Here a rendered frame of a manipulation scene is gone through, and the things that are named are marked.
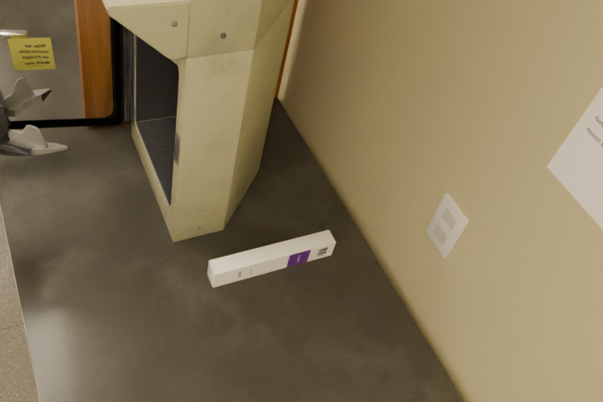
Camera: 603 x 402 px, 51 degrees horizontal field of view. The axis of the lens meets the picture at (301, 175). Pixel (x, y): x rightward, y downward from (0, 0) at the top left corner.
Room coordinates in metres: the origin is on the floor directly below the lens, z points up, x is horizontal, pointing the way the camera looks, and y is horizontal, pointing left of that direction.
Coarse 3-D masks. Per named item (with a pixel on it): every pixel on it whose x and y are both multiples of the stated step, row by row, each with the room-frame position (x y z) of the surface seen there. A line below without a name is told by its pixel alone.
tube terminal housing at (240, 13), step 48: (192, 0) 0.74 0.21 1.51; (240, 0) 0.79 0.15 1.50; (288, 0) 0.96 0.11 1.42; (192, 48) 0.75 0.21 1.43; (240, 48) 0.79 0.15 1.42; (192, 96) 0.75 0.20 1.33; (240, 96) 0.80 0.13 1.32; (192, 144) 0.76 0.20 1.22; (240, 144) 0.83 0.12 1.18; (192, 192) 0.76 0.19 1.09; (240, 192) 0.89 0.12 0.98
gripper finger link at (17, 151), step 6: (6, 138) 0.67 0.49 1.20; (0, 144) 0.65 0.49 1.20; (6, 144) 0.65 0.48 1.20; (12, 144) 0.66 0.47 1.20; (0, 150) 0.64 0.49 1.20; (6, 150) 0.64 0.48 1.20; (12, 150) 0.65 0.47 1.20; (18, 150) 0.65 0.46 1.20; (24, 150) 0.66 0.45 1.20; (30, 150) 0.66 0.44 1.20
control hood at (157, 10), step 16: (112, 0) 0.69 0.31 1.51; (128, 0) 0.70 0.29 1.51; (144, 0) 0.71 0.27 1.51; (160, 0) 0.72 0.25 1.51; (176, 0) 0.74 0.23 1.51; (112, 16) 0.68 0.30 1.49; (128, 16) 0.69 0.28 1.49; (144, 16) 0.70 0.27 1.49; (160, 16) 0.72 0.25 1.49; (176, 16) 0.73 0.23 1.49; (144, 32) 0.70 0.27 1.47; (160, 32) 0.72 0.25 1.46; (176, 32) 0.73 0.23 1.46; (160, 48) 0.72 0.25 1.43; (176, 48) 0.73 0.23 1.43
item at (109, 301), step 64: (64, 128) 0.96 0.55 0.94; (128, 128) 1.02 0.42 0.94; (0, 192) 0.74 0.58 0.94; (64, 192) 0.79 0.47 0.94; (128, 192) 0.84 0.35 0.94; (256, 192) 0.94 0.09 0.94; (320, 192) 0.99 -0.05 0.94; (64, 256) 0.64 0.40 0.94; (128, 256) 0.68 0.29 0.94; (192, 256) 0.72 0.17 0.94; (64, 320) 0.51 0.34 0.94; (128, 320) 0.55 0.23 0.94; (192, 320) 0.59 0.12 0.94; (256, 320) 0.62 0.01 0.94; (320, 320) 0.66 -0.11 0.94; (384, 320) 0.70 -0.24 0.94; (64, 384) 0.41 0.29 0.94; (128, 384) 0.44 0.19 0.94; (192, 384) 0.47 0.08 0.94; (256, 384) 0.50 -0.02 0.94; (320, 384) 0.53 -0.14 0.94; (384, 384) 0.57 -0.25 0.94; (448, 384) 0.60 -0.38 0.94
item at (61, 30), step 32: (0, 0) 0.88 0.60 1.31; (32, 0) 0.91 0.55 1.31; (64, 0) 0.93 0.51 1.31; (96, 0) 0.96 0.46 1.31; (0, 32) 0.88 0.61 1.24; (32, 32) 0.90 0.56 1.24; (64, 32) 0.93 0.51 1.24; (96, 32) 0.96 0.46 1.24; (0, 64) 0.87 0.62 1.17; (32, 64) 0.90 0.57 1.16; (64, 64) 0.93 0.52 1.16; (96, 64) 0.95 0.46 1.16; (64, 96) 0.92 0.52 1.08; (96, 96) 0.95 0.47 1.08
